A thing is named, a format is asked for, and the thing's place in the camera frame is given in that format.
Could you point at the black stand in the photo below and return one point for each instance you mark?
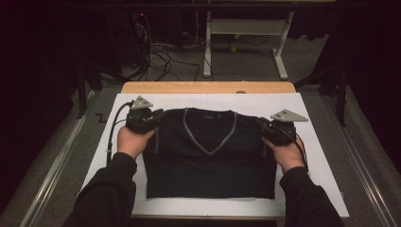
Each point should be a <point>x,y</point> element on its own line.
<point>82,94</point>
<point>341,101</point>

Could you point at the person's right hand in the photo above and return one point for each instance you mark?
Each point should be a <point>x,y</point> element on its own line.
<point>288,157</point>

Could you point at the navy knit vest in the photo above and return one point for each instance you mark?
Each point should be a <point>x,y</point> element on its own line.
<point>208,170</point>

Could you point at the wooden table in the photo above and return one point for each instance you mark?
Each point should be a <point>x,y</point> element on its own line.
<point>205,87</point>

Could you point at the person's left hand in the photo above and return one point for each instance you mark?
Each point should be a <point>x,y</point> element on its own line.
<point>130,143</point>

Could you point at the yellow-green ball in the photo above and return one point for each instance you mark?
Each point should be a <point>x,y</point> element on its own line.
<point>233,48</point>

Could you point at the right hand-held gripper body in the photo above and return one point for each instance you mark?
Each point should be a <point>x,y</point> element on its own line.
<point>282,134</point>

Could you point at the aluminium floor rail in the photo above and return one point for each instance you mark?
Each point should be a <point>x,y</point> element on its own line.
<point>369,179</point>
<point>56,164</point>

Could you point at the white board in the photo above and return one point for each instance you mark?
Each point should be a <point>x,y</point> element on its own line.
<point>220,101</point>

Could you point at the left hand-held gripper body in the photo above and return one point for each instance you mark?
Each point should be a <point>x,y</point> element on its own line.
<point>138,121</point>

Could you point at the white metal desk frame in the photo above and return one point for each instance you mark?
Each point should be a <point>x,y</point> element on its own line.
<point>246,26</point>

